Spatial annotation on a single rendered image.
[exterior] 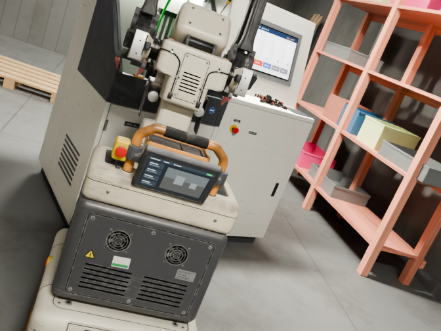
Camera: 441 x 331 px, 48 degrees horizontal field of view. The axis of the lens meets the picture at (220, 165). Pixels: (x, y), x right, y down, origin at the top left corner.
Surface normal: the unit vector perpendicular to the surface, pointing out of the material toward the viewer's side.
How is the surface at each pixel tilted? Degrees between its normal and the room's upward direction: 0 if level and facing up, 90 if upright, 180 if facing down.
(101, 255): 90
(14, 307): 0
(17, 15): 90
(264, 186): 90
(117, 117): 90
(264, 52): 76
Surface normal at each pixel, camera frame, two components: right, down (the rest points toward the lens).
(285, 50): 0.55, 0.20
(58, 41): 0.16, 0.35
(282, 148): 0.48, 0.43
